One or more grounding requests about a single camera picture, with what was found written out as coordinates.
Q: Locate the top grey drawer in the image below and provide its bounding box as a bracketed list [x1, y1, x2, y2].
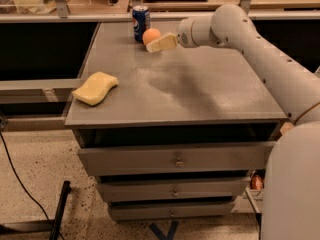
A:
[78, 141, 275, 176]

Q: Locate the black tool handle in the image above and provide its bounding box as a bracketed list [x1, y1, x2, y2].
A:
[244, 189, 263, 232]

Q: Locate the bottom grey drawer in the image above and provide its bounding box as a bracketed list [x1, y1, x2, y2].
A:
[108, 201, 234, 221]

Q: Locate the metal rail frame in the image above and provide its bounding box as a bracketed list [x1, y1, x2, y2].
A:
[0, 0, 320, 23]

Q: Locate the black metal stand leg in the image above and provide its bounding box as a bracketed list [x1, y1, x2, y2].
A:
[0, 181, 71, 240]

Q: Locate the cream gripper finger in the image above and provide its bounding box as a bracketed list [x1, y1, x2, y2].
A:
[146, 32, 178, 53]

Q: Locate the middle grey drawer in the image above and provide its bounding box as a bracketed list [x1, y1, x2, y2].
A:
[97, 177, 249, 203]

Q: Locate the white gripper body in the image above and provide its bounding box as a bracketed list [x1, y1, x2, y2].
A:
[177, 18, 195, 48]

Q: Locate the cardboard box with snacks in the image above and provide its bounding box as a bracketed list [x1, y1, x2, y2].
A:
[232, 122, 294, 214]

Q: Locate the black floor cable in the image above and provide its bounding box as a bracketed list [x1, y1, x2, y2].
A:
[0, 132, 64, 240]

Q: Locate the grey drawer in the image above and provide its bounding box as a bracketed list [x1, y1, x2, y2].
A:
[108, 201, 234, 221]
[97, 177, 249, 203]
[78, 141, 275, 176]

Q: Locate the orange fruit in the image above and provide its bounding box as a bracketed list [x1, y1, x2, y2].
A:
[142, 28, 161, 45]

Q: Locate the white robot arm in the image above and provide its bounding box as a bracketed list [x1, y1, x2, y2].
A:
[147, 4, 320, 240]

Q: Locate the blue Pepsi soda can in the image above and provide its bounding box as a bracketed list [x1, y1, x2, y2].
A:
[132, 5, 150, 42]

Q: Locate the yellow sponge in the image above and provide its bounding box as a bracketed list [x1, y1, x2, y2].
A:
[72, 72, 118, 106]

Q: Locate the grey drawer cabinet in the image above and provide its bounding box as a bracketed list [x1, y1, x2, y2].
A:
[65, 23, 286, 208]

